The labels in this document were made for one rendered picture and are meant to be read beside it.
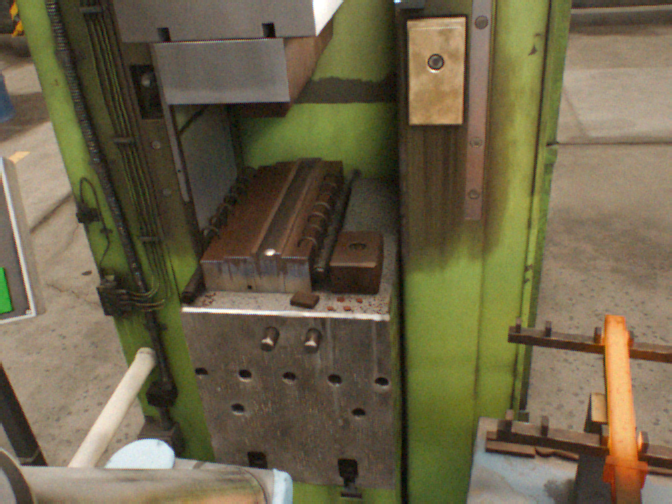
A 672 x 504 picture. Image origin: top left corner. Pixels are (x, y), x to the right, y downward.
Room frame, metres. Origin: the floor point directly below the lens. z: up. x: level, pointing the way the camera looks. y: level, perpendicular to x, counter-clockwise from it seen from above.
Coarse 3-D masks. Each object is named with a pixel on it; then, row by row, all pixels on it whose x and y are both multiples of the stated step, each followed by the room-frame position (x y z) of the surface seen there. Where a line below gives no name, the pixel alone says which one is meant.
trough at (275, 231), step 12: (300, 168) 1.34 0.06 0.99; (300, 180) 1.28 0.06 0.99; (288, 192) 1.21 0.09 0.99; (300, 192) 1.22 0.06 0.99; (288, 204) 1.17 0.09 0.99; (276, 216) 1.11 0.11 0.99; (288, 216) 1.12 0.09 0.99; (276, 228) 1.07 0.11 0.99; (264, 240) 1.02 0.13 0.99; (276, 240) 1.02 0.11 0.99
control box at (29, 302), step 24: (0, 168) 1.01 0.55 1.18; (0, 192) 0.99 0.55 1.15; (0, 216) 0.96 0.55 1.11; (24, 216) 1.02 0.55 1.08; (0, 240) 0.94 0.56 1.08; (24, 240) 0.97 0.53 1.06; (0, 264) 0.92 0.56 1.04; (24, 264) 0.93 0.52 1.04; (24, 288) 0.91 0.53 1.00; (24, 312) 0.88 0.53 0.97
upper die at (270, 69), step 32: (320, 32) 1.22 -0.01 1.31; (160, 64) 0.98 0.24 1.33; (192, 64) 0.97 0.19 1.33; (224, 64) 0.96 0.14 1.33; (256, 64) 0.95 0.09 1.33; (288, 64) 0.96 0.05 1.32; (192, 96) 0.98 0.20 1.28; (224, 96) 0.97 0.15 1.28; (256, 96) 0.96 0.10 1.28; (288, 96) 0.95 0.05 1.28
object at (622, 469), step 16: (608, 320) 0.79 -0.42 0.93; (624, 320) 0.78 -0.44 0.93; (608, 336) 0.75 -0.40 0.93; (624, 336) 0.74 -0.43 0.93; (608, 352) 0.71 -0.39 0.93; (624, 352) 0.71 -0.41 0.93; (608, 368) 0.68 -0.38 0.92; (624, 368) 0.68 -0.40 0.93; (608, 384) 0.66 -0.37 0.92; (624, 384) 0.64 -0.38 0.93; (608, 400) 0.63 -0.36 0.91; (624, 400) 0.61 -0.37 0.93; (608, 416) 0.61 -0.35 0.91; (624, 416) 0.59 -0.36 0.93; (624, 432) 0.56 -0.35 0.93; (624, 448) 0.54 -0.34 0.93; (608, 464) 0.51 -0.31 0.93; (624, 464) 0.51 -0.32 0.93; (640, 464) 0.51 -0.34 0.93; (608, 480) 0.51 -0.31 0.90; (624, 480) 0.49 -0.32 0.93; (640, 480) 0.50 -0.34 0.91; (624, 496) 0.47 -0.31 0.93; (640, 496) 0.46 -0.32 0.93
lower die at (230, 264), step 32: (320, 160) 1.35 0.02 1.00; (256, 192) 1.25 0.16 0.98; (224, 224) 1.12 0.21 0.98; (256, 224) 1.09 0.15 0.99; (288, 224) 1.06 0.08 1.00; (320, 224) 1.07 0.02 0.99; (224, 256) 0.98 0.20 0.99; (256, 256) 0.96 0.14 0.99; (288, 256) 0.95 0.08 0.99; (224, 288) 0.98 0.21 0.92; (256, 288) 0.97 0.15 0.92; (288, 288) 0.95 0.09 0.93
